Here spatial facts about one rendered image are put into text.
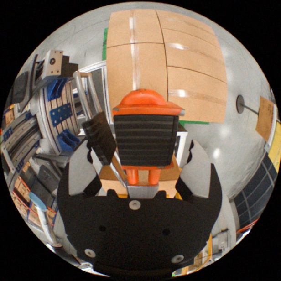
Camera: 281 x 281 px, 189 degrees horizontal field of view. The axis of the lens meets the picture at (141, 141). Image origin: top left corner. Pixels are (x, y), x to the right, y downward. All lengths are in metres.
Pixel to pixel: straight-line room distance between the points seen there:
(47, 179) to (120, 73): 0.73
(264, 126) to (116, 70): 1.90
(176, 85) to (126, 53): 0.40
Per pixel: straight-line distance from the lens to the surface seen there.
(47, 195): 0.54
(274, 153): 7.32
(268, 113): 1.77
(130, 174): 0.17
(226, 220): 1.36
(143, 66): 0.67
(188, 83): 0.72
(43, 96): 0.54
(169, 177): 0.46
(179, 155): 0.84
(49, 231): 0.72
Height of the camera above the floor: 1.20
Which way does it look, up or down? 58 degrees down
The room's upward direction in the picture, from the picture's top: 178 degrees counter-clockwise
